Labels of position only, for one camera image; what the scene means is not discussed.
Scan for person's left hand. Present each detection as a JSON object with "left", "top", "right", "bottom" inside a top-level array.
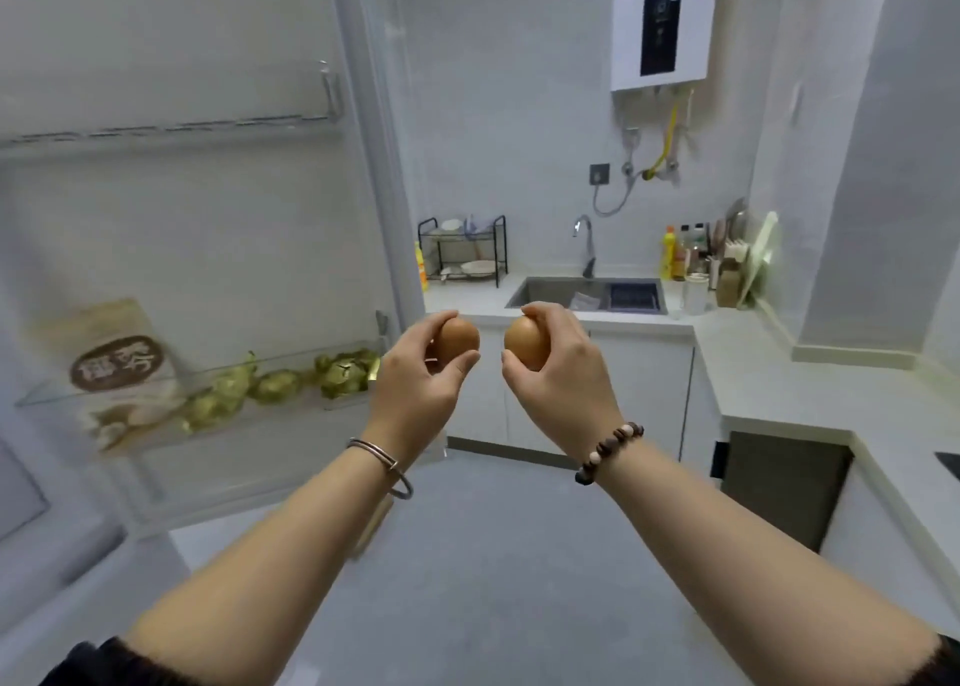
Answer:
[{"left": 362, "top": 310, "right": 483, "bottom": 471}]

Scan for person's right hand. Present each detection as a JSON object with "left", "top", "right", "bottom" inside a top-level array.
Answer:
[{"left": 500, "top": 300, "right": 625, "bottom": 463}]

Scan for brown egg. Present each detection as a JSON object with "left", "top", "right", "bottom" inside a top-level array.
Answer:
[
  {"left": 503, "top": 315, "right": 551, "bottom": 373},
  {"left": 434, "top": 317, "right": 481, "bottom": 368}
]

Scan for white refrigerator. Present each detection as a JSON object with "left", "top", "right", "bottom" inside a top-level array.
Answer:
[{"left": 0, "top": 0, "right": 429, "bottom": 686}]

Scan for coconut snack pouch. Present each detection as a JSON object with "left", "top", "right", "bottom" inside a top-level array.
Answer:
[{"left": 29, "top": 299, "right": 185, "bottom": 454}]

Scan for person's left forearm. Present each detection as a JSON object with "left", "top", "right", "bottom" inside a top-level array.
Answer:
[{"left": 123, "top": 441, "right": 414, "bottom": 686}]

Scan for person's black left sleeve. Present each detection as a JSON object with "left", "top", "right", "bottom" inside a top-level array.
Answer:
[{"left": 41, "top": 636, "right": 196, "bottom": 686}]

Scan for person's black sleeve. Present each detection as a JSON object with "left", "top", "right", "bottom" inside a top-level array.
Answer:
[
  {"left": 41, "top": 636, "right": 196, "bottom": 686},
  {"left": 911, "top": 632, "right": 960, "bottom": 686}
]

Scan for person's black right sleeve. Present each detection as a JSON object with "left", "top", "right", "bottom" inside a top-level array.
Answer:
[{"left": 911, "top": 632, "right": 960, "bottom": 686}]

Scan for silver bangle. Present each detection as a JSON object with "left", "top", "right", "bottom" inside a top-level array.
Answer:
[{"left": 346, "top": 437, "right": 415, "bottom": 501}]

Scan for white kitchen base cabinet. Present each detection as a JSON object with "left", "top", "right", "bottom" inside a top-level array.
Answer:
[{"left": 442, "top": 321, "right": 960, "bottom": 623}]

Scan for steel kitchen sink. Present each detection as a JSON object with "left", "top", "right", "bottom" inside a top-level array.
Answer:
[{"left": 504, "top": 276, "right": 669, "bottom": 317}]

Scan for chrome sink faucet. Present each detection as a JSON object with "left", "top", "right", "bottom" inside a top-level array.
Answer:
[{"left": 572, "top": 214, "right": 598, "bottom": 280}]

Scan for white cup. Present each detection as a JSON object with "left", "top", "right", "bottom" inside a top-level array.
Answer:
[{"left": 680, "top": 272, "right": 711, "bottom": 316}]

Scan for wooden knife block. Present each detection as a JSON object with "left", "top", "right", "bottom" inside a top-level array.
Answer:
[{"left": 714, "top": 257, "right": 744, "bottom": 310}]

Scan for brown eggs in door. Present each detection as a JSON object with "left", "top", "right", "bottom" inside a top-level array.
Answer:
[{"left": 0, "top": 59, "right": 346, "bottom": 166}]

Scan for brown white beaded bracelet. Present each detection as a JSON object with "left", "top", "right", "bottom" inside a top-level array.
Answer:
[{"left": 574, "top": 421, "right": 646, "bottom": 487}]

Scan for black wire dish rack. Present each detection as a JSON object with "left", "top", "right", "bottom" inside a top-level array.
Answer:
[{"left": 416, "top": 215, "right": 510, "bottom": 289}]

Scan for grey power cable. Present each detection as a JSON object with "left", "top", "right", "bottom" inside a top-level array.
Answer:
[{"left": 592, "top": 175, "right": 639, "bottom": 220}]

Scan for yellow gas hose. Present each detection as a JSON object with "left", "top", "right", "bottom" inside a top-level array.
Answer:
[{"left": 643, "top": 100, "right": 681, "bottom": 181}]

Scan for white wall water heater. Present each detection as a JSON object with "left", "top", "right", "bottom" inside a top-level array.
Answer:
[{"left": 609, "top": 0, "right": 721, "bottom": 94}]

